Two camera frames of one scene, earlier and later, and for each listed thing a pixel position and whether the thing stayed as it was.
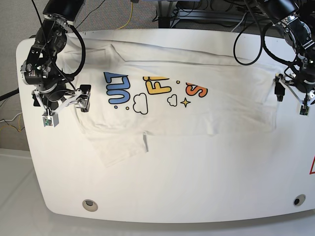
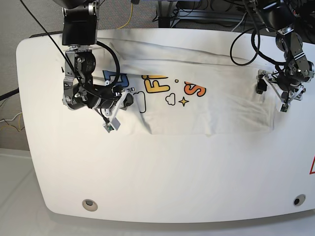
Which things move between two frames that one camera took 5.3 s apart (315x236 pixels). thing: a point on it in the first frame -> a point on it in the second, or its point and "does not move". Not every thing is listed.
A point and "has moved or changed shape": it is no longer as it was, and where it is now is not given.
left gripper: [51, 83] -> [76, 96]
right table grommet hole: [299, 199] does not move
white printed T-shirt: [122, 94] has moved or changed shape
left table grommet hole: [90, 205] does not move
